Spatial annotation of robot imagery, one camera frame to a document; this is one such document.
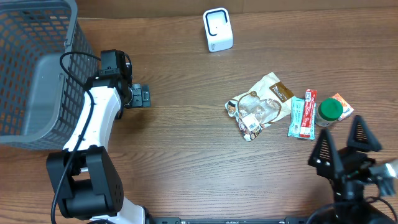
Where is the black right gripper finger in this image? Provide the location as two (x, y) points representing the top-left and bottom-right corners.
(308, 129), (344, 180)
(347, 115), (382, 152)

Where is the orange tissue pack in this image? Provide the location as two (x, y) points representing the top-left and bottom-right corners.
(332, 93), (354, 121)

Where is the green lidded can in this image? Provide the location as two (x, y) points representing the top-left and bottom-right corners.
(315, 98), (343, 127)

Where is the red white stick pack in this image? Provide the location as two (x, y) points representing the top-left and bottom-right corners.
(299, 89), (317, 140)

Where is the teal snack bag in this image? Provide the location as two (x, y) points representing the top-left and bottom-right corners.
(287, 96), (315, 140)

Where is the brown white snack pouch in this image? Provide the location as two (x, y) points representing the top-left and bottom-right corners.
(225, 72), (294, 142)

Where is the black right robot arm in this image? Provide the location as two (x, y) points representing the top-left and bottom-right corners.
(307, 115), (397, 224)

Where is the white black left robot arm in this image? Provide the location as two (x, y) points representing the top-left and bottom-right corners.
(46, 50), (155, 224)

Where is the white barcode scanner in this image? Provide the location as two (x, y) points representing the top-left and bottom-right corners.
(203, 7), (233, 52)

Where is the grey plastic basket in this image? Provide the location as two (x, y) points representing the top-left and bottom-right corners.
(1, 0), (98, 150)

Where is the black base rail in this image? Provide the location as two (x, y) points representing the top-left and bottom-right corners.
(152, 217), (307, 224)

